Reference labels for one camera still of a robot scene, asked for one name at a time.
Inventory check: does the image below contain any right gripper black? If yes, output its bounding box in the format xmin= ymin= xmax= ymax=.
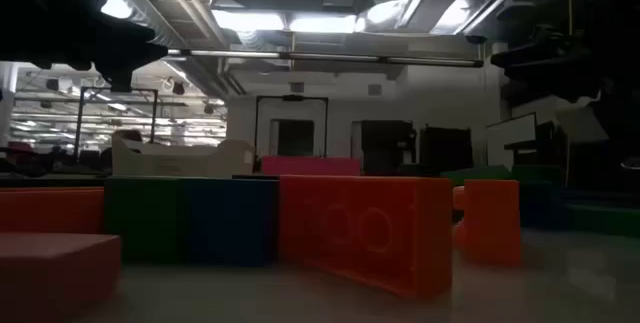
xmin=490 ymin=26 xmax=601 ymax=103

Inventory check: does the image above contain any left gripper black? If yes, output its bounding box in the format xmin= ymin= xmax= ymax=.
xmin=94 ymin=12 xmax=169 ymax=94

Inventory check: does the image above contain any orange studded block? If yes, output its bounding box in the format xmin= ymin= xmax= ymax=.
xmin=452 ymin=178 xmax=523 ymax=267

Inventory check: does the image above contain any dark green cube block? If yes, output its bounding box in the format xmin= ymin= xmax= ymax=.
xmin=103 ymin=176 xmax=185 ymax=264

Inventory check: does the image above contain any orange long block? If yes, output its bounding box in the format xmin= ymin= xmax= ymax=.
xmin=0 ymin=187 xmax=106 ymax=235

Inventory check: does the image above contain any dark blue cube block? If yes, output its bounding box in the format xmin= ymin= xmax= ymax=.
xmin=182 ymin=177 xmax=281 ymax=267

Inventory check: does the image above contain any red block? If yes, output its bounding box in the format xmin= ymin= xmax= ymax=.
xmin=0 ymin=233 xmax=123 ymax=323

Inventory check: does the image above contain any large orange hollow brick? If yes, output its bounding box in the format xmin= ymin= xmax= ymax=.
xmin=278 ymin=174 xmax=454 ymax=300

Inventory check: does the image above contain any whiteboard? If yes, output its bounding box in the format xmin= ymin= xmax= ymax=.
xmin=486 ymin=111 xmax=538 ymax=168

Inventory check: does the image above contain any person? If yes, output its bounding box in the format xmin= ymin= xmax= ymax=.
xmin=112 ymin=129 xmax=145 ymax=145

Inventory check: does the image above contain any dark desk with monitor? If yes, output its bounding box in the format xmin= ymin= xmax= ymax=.
xmin=503 ymin=120 xmax=570 ymax=184

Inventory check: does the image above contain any black cabinet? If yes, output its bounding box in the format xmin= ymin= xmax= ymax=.
xmin=419 ymin=126 xmax=474 ymax=174
xmin=359 ymin=119 xmax=418 ymax=175

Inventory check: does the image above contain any green long block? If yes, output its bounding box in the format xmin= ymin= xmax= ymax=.
xmin=564 ymin=202 xmax=640 ymax=238

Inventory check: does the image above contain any long ceiling light bar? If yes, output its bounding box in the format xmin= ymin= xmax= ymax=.
xmin=167 ymin=48 xmax=485 ymax=69

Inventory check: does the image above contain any pink plastic bin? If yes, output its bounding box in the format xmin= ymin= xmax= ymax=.
xmin=260 ymin=156 xmax=361 ymax=177

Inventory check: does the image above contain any black metal frame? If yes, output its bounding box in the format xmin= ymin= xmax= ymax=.
xmin=253 ymin=94 xmax=330 ymax=160
xmin=73 ymin=86 xmax=160 ymax=160

